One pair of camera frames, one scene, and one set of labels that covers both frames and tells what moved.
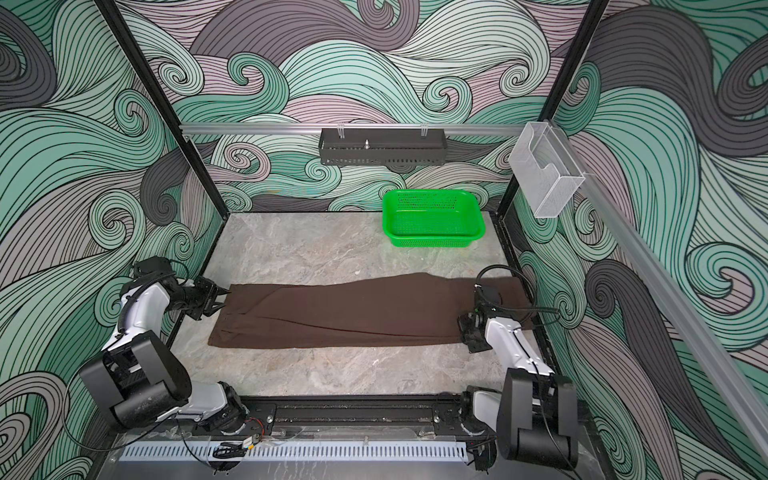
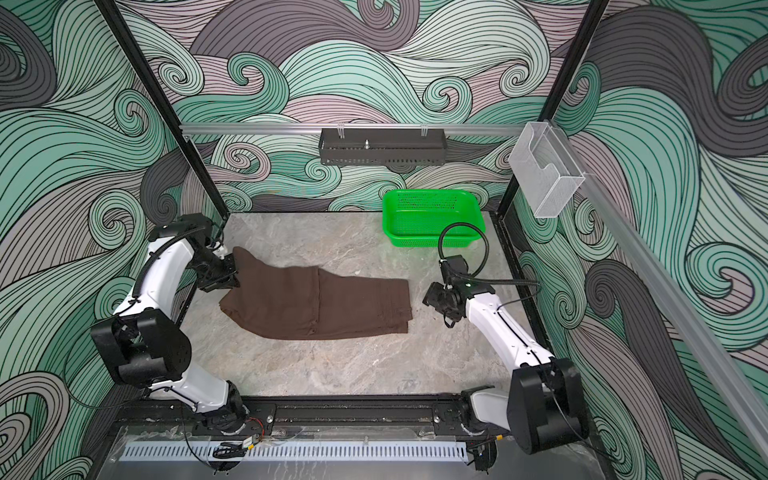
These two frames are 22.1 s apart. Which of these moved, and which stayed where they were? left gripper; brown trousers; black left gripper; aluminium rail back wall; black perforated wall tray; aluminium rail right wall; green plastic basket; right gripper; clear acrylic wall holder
Moved: brown trousers; left gripper; right gripper
Stayed: black left gripper; black perforated wall tray; aluminium rail back wall; green plastic basket; clear acrylic wall holder; aluminium rail right wall
